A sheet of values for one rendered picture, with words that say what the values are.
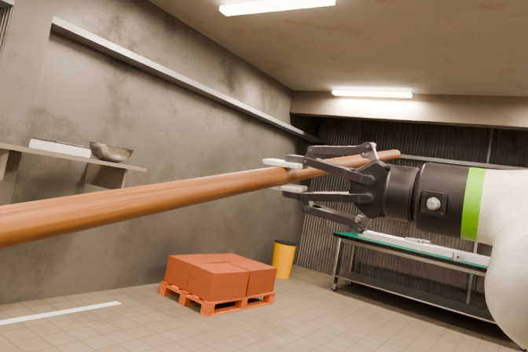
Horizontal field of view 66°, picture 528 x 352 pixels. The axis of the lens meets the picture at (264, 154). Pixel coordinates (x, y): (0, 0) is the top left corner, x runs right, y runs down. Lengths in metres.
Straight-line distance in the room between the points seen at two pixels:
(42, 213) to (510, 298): 0.39
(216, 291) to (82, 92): 2.38
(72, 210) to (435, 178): 0.41
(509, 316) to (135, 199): 0.35
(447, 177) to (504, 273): 0.15
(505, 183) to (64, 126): 3.94
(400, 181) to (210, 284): 3.92
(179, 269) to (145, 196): 4.35
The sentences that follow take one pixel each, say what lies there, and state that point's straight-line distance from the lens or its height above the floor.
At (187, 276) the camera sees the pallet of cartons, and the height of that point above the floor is 0.29.
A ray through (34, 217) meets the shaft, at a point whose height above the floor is 1.35.
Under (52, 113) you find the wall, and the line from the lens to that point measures 4.14.
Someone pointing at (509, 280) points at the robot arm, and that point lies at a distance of 0.44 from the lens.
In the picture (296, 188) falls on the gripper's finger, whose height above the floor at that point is 1.41.
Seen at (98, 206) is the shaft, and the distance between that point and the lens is 0.37.
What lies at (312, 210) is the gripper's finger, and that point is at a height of 1.38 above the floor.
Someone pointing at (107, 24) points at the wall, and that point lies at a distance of 4.49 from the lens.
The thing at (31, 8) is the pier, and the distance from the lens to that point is 3.86.
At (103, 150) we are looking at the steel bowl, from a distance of 3.78.
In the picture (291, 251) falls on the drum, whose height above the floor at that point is 0.45.
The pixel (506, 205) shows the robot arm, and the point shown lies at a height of 1.43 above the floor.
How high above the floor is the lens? 1.40
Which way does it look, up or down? 4 degrees up
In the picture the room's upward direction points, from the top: 10 degrees clockwise
